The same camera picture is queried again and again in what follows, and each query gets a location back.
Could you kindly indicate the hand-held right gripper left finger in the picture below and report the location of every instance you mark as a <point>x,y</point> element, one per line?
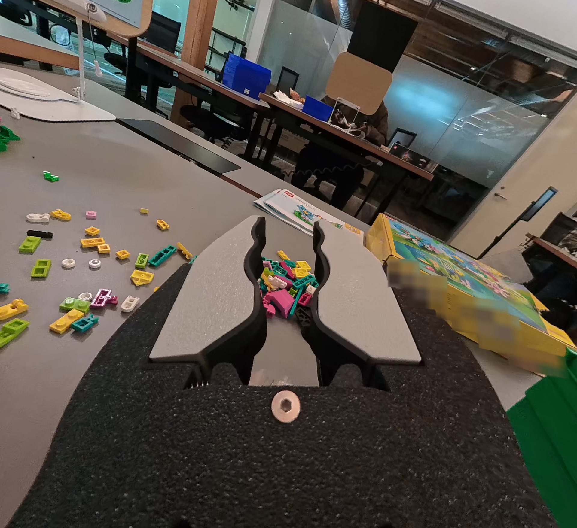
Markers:
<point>212,307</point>

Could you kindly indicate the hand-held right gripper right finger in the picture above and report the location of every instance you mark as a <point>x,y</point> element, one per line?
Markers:
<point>361,307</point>

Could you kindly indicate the small colourful lego pieces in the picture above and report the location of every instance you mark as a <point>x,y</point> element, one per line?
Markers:
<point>41,268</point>

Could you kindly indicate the yellow lego box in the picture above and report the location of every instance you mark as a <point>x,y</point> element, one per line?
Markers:
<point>433,244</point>

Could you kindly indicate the lego instruction booklet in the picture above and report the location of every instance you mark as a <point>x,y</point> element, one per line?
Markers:
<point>297,208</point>

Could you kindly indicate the cluster of green lego parts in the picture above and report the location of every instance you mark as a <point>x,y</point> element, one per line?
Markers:
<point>4,136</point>

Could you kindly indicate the long brown desk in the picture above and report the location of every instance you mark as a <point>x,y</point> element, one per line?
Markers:
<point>379,154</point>
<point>180,64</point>

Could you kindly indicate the black flat desk panel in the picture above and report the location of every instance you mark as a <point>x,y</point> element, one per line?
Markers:
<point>180,142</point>

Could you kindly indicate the small blue box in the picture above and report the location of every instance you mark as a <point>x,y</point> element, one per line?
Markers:
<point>317,108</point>

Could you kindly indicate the blue storage crate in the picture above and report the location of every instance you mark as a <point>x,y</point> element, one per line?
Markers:
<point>245,76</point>

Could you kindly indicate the white book stand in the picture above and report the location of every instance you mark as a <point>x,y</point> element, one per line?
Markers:
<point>45,95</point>

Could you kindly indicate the black office chair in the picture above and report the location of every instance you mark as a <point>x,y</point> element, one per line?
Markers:
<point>162,32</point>

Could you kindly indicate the wooden support post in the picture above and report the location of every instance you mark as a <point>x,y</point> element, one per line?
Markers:
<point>203,23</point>

